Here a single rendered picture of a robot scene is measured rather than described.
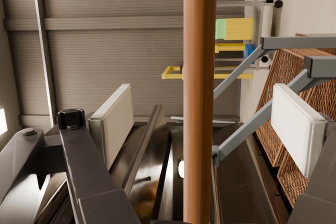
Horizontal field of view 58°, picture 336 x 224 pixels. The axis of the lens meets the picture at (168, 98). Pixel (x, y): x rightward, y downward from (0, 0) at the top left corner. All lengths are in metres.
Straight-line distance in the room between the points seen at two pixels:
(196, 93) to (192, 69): 0.02
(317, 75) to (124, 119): 0.57
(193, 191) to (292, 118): 0.19
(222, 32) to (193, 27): 6.12
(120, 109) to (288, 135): 0.10
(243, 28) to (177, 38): 2.19
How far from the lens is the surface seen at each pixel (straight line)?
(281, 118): 0.19
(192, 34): 0.28
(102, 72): 8.51
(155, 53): 8.12
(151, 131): 1.46
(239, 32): 6.42
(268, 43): 1.17
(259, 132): 1.78
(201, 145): 0.31
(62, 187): 1.31
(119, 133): 0.18
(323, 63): 0.72
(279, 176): 1.37
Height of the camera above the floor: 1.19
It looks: 5 degrees up
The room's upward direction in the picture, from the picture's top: 90 degrees counter-clockwise
